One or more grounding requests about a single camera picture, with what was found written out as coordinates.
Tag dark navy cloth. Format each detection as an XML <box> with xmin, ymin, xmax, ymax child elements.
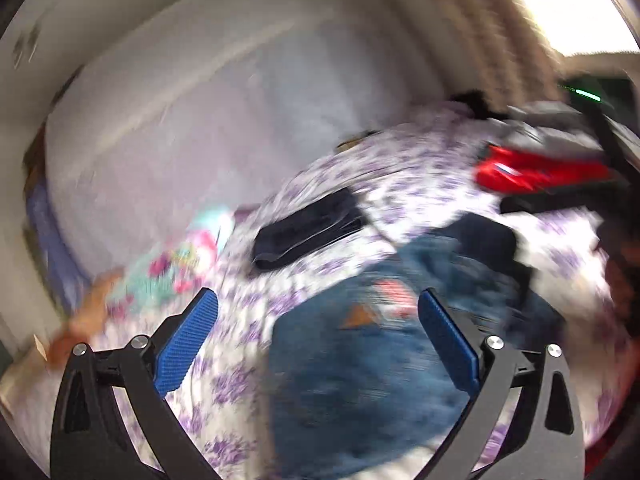
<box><xmin>445</xmin><ymin>212</ymin><xmax>533</xmax><ymax>291</ymax></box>

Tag brown satin pillow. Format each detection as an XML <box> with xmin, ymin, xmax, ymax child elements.
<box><xmin>47</xmin><ymin>267</ymin><xmax>126</xmax><ymax>366</ymax></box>

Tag purple floral bedsheet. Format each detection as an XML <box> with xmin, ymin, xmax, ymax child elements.
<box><xmin>10</xmin><ymin>105</ymin><xmax>631</xmax><ymax>480</ymax></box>

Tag light blue denim jeans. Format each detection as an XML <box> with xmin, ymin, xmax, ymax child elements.
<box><xmin>267</xmin><ymin>232</ymin><xmax>566</xmax><ymax>480</ymax></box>

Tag navy blue pants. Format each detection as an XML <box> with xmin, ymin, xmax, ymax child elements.
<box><xmin>251</xmin><ymin>192</ymin><xmax>366</xmax><ymax>271</ymax></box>

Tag striped beige curtain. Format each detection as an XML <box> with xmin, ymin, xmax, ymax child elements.
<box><xmin>470</xmin><ymin>0</ymin><xmax>566</xmax><ymax>106</ymax></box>

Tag lavender upholstered headboard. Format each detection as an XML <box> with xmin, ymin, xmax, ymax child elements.
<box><xmin>45</xmin><ymin>10</ymin><xmax>451</xmax><ymax>241</ymax></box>

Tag grey cloth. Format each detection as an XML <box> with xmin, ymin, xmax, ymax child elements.
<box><xmin>502</xmin><ymin>102</ymin><xmax>606</xmax><ymax>153</ymax></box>

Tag red cloth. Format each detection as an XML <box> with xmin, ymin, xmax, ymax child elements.
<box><xmin>474</xmin><ymin>144</ymin><xmax>613</xmax><ymax>196</ymax></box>

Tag teal and pink folded blanket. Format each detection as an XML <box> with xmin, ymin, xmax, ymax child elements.
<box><xmin>112</xmin><ymin>207</ymin><xmax>236</xmax><ymax>311</ymax></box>

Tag blue printed cloth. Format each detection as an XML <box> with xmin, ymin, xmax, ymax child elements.
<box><xmin>25</xmin><ymin>185</ymin><xmax>86</xmax><ymax>311</ymax></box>

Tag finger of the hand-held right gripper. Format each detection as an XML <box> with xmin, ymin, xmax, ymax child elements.
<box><xmin>582</xmin><ymin>105</ymin><xmax>640</xmax><ymax>186</ymax></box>

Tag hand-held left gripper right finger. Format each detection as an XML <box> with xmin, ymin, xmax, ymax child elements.
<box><xmin>415</xmin><ymin>287</ymin><xmax>586</xmax><ymax>480</ymax></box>

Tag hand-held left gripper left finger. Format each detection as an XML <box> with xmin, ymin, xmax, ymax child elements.
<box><xmin>50</xmin><ymin>287</ymin><xmax>221</xmax><ymax>480</ymax></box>

